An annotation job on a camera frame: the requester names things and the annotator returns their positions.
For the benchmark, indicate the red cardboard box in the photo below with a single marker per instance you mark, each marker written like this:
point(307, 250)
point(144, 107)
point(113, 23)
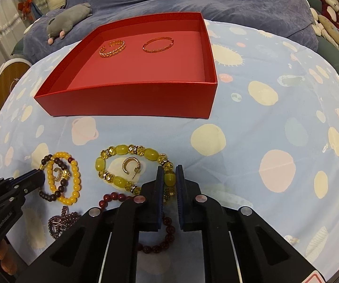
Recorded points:
point(134, 100)

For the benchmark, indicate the thin rose gold bangle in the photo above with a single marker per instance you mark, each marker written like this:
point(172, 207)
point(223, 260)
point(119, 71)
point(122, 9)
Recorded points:
point(148, 50)

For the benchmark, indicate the gold hoop earring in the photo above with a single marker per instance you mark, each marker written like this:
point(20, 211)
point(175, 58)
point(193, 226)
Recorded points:
point(58, 175)
point(126, 165)

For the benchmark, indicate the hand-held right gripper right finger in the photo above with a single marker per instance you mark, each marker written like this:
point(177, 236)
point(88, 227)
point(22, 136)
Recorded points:
point(178, 196)

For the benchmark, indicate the green sofa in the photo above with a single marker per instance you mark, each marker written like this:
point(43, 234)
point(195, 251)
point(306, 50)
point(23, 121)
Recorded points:
point(337, 60)

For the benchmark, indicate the red bow ornament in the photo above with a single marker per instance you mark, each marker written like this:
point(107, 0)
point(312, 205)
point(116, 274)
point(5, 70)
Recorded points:
point(24, 7)

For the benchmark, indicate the round white wooden-top table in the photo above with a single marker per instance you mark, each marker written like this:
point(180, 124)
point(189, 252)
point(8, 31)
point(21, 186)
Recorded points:
point(10, 79)

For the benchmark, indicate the grey plush toy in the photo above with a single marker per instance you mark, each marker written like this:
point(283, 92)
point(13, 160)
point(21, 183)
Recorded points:
point(66, 19)

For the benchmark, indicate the light blue planet-print sheet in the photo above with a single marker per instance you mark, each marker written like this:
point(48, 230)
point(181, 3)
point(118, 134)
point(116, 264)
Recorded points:
point(246, 153)

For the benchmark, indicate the red monkey plush toy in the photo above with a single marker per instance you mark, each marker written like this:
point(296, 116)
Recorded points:
point(330, 3)

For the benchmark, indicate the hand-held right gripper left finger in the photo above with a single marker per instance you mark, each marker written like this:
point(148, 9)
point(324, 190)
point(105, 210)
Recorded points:
point(159, 196)

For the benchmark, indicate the person's left hand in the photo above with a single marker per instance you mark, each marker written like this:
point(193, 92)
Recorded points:
point(5, 256)

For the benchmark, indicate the beige plush toy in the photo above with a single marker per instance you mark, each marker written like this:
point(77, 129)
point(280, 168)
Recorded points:
point(331, 29)

